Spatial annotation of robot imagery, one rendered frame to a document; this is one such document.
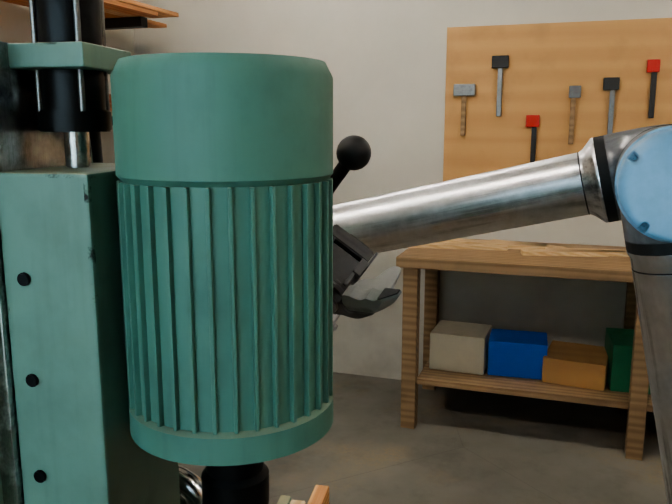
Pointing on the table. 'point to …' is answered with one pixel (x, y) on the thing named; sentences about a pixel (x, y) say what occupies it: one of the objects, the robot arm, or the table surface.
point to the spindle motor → (225, 252)
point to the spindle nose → (236, 484)
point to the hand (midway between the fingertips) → (336, 251)
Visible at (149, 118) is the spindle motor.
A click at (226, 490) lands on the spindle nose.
